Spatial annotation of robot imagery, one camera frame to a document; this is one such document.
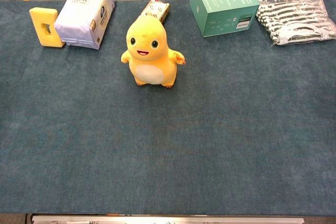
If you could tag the yellow plush dinosaur toy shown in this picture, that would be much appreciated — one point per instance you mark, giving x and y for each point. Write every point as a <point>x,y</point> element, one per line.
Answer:
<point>151,48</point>

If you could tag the blue felt table cloth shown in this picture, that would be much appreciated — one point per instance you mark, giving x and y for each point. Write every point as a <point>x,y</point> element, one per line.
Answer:
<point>168,134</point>

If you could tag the white tissue paper pack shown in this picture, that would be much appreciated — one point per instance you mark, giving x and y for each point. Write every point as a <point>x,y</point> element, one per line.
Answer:
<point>84,16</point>

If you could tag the yellow sponge block with hole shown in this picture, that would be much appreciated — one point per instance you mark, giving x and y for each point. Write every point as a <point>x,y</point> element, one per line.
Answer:
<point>39,26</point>

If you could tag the teal cardboard box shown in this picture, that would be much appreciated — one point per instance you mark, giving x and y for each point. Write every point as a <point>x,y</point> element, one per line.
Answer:
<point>223,6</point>

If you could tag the striped cloth in plastic bag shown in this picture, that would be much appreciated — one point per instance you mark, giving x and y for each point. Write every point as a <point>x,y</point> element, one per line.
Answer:
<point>291,22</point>

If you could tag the aluminium table frame rail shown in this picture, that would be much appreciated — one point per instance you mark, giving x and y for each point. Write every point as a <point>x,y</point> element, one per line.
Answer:
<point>168,220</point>

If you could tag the small printed snack box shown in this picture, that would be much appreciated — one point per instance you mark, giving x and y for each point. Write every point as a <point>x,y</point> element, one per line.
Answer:
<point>157,9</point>

